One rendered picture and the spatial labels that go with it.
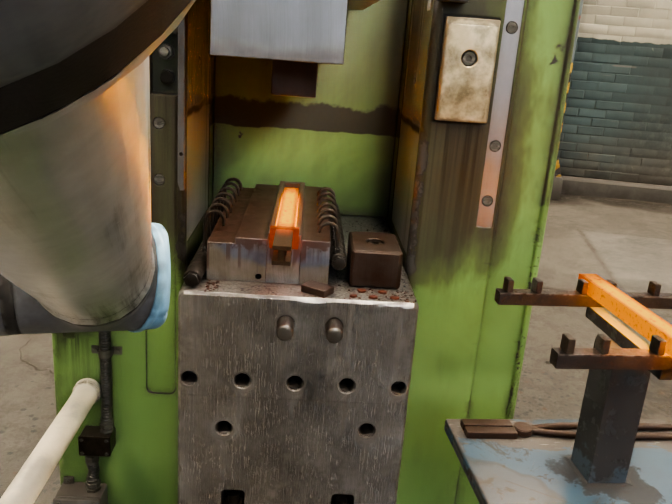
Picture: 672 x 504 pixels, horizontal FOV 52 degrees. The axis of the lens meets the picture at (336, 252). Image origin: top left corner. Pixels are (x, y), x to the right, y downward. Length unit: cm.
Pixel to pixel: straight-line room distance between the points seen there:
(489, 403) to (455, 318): 21
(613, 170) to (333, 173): 578
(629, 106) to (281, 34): 622
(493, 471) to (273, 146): 85
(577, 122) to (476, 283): 581
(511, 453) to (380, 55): 87
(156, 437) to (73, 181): 129
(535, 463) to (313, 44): 72
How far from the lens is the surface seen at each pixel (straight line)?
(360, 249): 112
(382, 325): 110
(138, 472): 152
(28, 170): 17
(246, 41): 107
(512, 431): 118
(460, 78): 121
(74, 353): 141
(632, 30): 711
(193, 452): 122
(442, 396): 141
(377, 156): 157
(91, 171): 19
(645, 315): 102
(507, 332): 138
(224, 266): 113
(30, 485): 117
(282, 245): 101
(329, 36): 106
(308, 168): 157
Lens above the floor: 131
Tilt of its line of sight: 17 degrees down
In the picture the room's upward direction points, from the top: 4 degrees clockwise
